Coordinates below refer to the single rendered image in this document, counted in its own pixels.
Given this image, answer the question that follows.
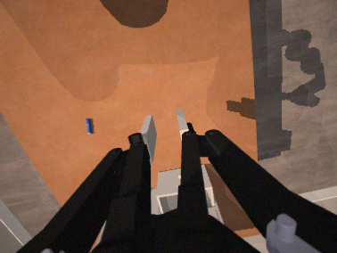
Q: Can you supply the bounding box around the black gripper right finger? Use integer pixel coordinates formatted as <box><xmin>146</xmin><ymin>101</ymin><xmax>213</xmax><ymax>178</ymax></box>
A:
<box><xmin>173</xmin><ymin>109</ymin><xmax>337</xmax><ymax>253</ymax></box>

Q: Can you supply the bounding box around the white chest of drawers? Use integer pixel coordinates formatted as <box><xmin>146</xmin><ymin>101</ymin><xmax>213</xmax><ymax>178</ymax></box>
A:
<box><xmin>95</xmin><ymin>197</ymin><xmax>224</xmax><ymax>246</ymax></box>

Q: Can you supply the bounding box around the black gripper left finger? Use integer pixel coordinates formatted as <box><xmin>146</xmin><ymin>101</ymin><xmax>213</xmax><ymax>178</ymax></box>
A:
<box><xmin>16</xmin><ymin>115</ymin><xmax>157</xmax><ymax>253</ymax></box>

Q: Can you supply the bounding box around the grey drawer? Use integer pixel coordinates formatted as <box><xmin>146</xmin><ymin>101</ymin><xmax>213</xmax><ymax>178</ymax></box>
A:
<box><xmin>156</xmin><ymin>164</ymin><xmax>215</xmax><ymax>214</ymax></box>
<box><xmin>151</xmin><ymin>189</ymin><xmax>159</xmax><ymax>215</ymax></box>
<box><xmin>209</xmin><ymin>209</ymin><xmax>219</xmax><ymax>221</ymax></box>

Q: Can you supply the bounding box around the blue aaa battery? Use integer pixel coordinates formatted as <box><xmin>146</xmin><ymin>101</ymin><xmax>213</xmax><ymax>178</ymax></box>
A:
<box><xmin>86</xmin><ymin>118</ymin><xmax>92</xmax><ymax>134</ymax></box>

